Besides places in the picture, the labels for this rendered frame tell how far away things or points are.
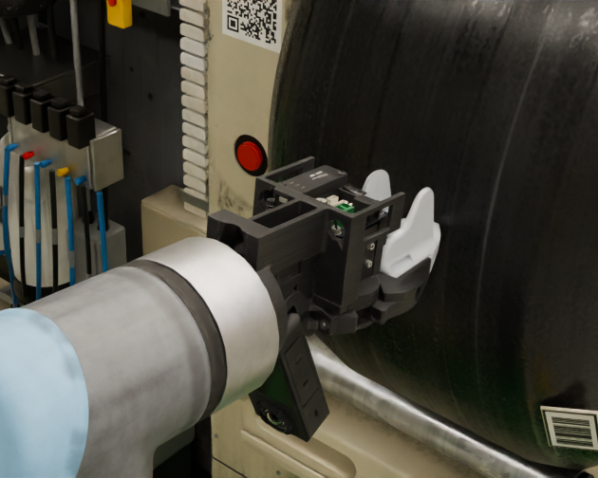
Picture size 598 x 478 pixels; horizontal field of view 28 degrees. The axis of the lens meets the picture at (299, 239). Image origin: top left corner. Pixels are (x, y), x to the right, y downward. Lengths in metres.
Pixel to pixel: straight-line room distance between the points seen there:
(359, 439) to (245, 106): 0.35
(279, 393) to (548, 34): 0.28
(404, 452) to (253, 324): 0.56
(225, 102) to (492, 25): 0.49
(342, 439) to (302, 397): 0.44
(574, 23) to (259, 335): 0.29
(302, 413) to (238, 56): 0.53
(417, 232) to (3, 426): 0.32
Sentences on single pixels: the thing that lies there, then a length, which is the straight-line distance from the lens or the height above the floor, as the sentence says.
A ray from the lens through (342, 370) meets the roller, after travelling 1.15.
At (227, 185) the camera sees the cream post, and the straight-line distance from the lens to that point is 1.26.
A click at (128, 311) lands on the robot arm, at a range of 0.56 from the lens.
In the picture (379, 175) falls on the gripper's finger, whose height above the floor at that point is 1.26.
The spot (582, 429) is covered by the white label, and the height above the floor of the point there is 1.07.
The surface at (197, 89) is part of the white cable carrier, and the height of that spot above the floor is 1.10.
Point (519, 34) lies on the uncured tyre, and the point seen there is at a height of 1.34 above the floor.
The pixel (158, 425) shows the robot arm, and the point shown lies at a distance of 0.57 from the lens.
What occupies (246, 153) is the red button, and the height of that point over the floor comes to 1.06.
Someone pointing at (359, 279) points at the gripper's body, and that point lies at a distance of 0.68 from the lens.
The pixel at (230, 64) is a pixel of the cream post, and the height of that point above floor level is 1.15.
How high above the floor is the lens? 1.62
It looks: 31 degrees down
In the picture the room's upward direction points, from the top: 2 degrees clockwise
